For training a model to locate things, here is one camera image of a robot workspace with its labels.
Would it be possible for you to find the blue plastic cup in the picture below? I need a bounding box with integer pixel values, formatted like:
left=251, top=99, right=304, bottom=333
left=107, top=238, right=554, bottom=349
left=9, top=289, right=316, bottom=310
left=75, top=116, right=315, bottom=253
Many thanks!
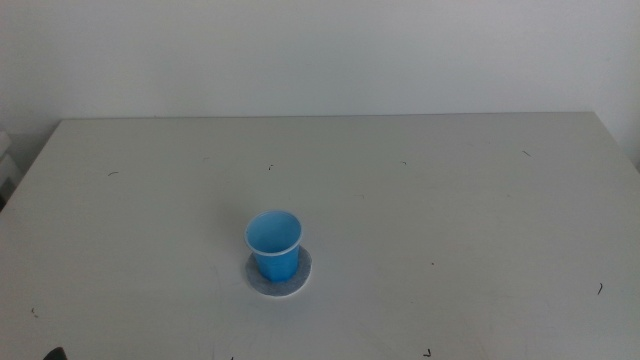
left=243, top=209, right=304, bottom=284

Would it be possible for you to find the round grey felt cup mat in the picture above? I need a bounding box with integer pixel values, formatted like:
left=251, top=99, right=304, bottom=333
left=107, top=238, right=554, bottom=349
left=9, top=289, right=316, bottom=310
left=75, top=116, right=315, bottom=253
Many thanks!
left=244, top=244, right=313, bottom=299

